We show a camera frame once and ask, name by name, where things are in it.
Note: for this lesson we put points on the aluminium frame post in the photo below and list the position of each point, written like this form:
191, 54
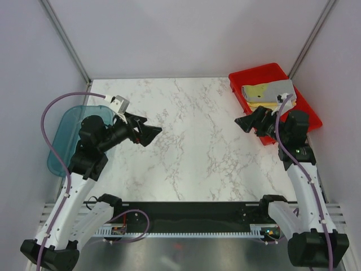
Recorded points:
320, 23
57, 25

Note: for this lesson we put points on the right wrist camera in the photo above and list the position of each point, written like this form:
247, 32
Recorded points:
284, 103

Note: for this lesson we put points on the grey slotted cable duct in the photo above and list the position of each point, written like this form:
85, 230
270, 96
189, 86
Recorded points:
255, 231

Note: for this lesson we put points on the teal plastic basket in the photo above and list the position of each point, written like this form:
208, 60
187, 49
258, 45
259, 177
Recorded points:
76, 124

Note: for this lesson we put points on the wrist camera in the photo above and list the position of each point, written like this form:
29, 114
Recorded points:
284, 103
117, 104

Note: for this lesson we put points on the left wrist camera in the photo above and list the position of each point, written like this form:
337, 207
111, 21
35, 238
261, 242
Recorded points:
117, 104

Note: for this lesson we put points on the yellow towel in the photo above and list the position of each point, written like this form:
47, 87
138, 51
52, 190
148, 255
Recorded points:
271, 105

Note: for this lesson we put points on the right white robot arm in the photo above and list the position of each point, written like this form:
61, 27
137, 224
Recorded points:
313, 239

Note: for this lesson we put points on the grey green towel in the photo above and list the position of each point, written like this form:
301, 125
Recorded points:
268, 92

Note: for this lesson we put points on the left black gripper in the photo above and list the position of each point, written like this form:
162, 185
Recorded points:
147, 132

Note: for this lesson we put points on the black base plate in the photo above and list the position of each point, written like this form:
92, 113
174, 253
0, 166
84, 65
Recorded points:
198, 217

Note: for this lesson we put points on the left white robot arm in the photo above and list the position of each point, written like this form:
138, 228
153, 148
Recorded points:
57, 246

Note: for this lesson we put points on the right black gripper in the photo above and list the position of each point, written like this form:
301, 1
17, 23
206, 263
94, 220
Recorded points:
261, 116

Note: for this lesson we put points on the left aluminium frame post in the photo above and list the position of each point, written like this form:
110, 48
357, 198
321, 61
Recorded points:
57, 25

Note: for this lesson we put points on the right aluminium frame post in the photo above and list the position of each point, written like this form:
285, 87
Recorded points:
320, 23

